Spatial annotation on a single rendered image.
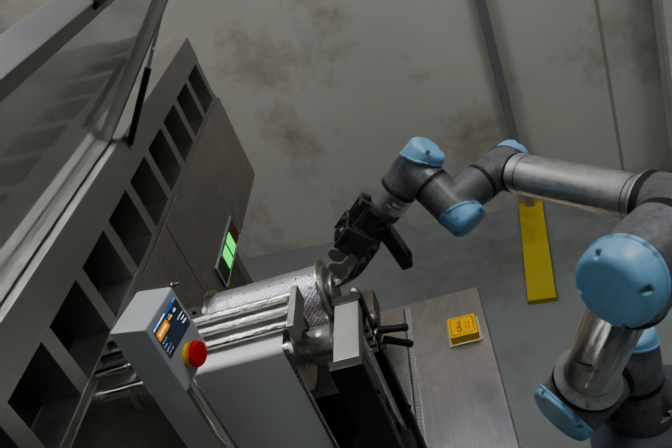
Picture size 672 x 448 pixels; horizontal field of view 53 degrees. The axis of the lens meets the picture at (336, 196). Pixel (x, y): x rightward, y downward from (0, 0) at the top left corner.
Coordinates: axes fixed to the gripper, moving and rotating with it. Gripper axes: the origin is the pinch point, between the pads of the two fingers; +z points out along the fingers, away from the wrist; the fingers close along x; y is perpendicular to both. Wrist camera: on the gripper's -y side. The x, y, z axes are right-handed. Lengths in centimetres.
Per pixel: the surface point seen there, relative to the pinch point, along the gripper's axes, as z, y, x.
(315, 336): -5.1, 8.1, 26.1
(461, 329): 7.9, -38.7, -14.6
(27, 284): 4, 53, 31
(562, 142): -1, -124, -190
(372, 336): -13.3, 2.1, 30.4
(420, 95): 17, -53, -200
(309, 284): 2.3, 6.4, 3.0
